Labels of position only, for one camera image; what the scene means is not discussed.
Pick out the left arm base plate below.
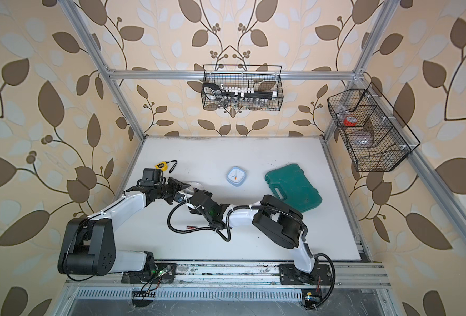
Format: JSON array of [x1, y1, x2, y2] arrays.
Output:
[[121, 263, 177, 284]]

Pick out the yellow tape measure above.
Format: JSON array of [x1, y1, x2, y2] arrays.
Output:
[[155, 160, 178, 173]]

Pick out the right black wire basket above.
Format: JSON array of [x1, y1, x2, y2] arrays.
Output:
[[327, 83, 420, 172]]

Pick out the aluminium front rail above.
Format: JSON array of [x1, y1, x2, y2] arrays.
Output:
[[64, 259, 392, 288]]

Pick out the clear plastic bag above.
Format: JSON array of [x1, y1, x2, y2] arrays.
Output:
[[347, 130, 374, 148]]

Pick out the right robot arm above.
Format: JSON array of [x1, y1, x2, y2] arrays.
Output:
[[167, 190, 336, 287]]

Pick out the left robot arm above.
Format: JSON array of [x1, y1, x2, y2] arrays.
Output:
[[57, 178, 190, 277]]

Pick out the green plastic case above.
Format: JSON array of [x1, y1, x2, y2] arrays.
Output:
[[264, 163, 322, 213]]

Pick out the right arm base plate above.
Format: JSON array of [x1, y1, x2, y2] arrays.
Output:
[[278, 263, 333, 286]]

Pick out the back black wire basket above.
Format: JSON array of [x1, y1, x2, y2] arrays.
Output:
[[201, 63, 284, 111]]

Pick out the light blue alarm clock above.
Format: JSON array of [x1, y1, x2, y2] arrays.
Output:
[[226, 167, 247, 187]]

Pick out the black wire basket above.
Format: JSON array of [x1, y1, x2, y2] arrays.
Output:
[[327, 83, 420, 172], [201, 63, 284, 111]]

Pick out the socket bit rail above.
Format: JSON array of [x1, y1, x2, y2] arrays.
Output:
[[226, 86, 278, 100]]

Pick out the black handled scissors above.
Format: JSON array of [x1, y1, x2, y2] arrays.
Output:
[[201, 83, 234, 101]]

